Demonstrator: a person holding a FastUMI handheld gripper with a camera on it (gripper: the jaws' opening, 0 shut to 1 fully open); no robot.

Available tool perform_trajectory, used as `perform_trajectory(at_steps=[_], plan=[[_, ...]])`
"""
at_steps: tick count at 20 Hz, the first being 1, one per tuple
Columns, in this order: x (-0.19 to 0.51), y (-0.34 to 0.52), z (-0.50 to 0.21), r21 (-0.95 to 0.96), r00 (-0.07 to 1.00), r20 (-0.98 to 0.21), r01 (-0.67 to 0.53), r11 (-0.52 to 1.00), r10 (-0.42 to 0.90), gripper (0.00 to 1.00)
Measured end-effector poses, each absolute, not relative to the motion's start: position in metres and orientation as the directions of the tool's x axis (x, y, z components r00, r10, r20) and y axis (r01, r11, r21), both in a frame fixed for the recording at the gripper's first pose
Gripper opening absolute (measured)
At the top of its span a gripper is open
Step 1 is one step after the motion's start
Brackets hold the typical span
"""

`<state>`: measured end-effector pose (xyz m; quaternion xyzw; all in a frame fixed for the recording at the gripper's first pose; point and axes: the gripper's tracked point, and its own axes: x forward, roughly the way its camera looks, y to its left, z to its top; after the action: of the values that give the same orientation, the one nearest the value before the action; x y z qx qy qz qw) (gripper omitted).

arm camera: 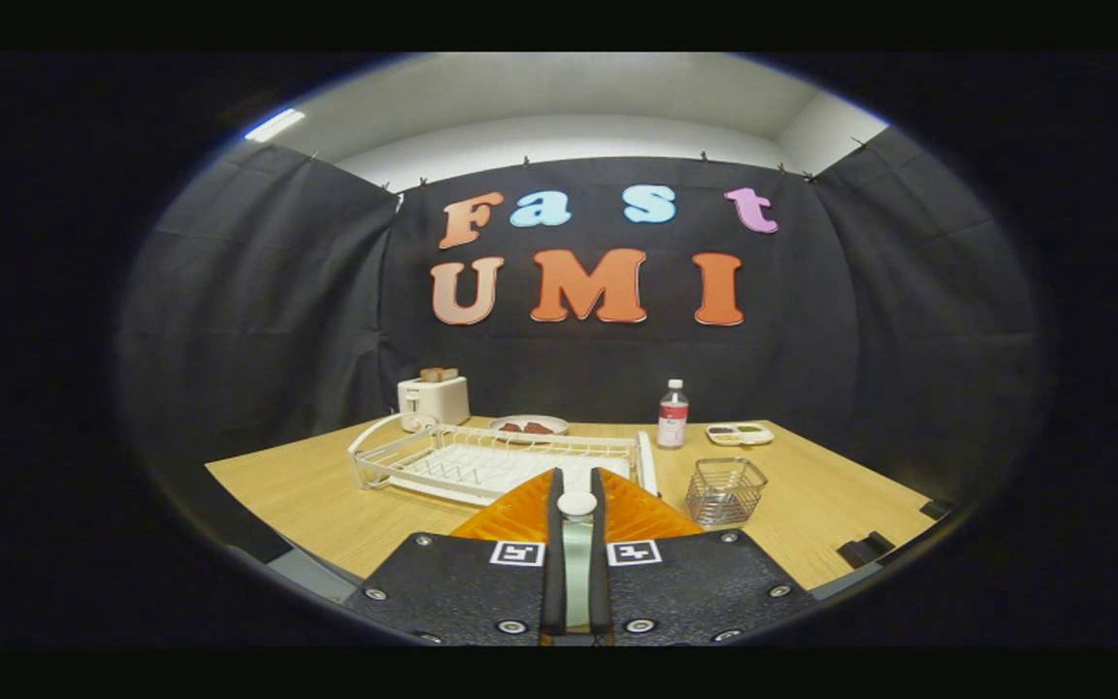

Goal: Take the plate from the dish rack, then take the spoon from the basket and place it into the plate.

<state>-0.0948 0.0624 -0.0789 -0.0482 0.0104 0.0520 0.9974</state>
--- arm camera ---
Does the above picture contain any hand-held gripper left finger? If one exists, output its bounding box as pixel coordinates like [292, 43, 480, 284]
[344, 467, 569, 648]

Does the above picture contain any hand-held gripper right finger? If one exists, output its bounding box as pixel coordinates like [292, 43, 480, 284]
[587, 467, 819, 648]

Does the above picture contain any light green plate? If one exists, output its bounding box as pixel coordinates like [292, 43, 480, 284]
[564, 517, 592, 629]

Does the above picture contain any white wire dish rack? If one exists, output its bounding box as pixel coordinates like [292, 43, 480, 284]
[347, 413, 660, 506]

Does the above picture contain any silver wire basket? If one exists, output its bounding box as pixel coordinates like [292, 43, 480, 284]
[684, 457, 770, 527]

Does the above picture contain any round white plate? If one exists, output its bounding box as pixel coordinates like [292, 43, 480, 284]
[489, 415, 571, 438]

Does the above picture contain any clear bottle with red label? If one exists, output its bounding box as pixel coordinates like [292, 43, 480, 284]
[656, 379, 690, 450]

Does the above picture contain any white toaster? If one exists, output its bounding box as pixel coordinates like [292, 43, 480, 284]
[397, 376, 472, 433]

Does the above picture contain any white divided tray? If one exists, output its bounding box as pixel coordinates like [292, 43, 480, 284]
[705, 421, 775, 448]

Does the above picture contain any black backdrop cloth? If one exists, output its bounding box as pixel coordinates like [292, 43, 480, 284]
[117, 126, 1040, 506]

